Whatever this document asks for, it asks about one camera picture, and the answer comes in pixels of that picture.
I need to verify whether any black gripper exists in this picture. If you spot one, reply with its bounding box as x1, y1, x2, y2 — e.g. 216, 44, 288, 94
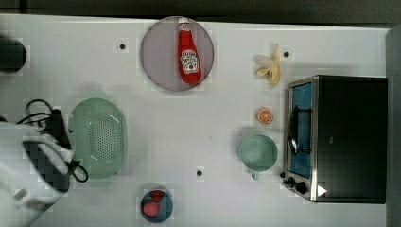
44, 110, 71, 149

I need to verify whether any green oval strainer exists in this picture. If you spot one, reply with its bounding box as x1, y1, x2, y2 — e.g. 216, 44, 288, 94
68, 97, 128, 180

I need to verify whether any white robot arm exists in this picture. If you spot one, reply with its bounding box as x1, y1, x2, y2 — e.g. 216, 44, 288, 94
0, 110, 74, 227

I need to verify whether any black cylinder holder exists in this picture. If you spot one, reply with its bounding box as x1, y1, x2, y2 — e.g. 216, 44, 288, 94
0, 38, 27, 73

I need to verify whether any red fruit toy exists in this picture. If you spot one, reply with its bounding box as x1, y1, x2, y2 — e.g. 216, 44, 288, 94
143, 201, 160, 218
150, 190, 165, 201

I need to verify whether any blue bowl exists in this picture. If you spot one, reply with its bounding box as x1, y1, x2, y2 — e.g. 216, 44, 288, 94
140, 189, 174, 223

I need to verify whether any grey round plate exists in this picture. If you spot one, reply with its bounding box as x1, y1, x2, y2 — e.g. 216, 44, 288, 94
140, 16, 214, 92

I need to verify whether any red ketchup bottle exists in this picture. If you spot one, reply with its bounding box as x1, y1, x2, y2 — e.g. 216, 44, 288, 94
178, 17, 202, 84

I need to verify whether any orange slice toy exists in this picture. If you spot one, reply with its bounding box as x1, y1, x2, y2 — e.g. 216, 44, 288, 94
256, 108, 273, 124

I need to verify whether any black toaster oven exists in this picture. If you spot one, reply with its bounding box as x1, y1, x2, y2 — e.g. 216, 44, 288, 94
280, 75, 388, 204

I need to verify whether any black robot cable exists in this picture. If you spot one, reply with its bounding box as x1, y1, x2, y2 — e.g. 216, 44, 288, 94
16, 98, 89, 183

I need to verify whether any green cup with handle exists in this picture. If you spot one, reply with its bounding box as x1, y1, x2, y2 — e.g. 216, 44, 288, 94
238, 133, 278, 181

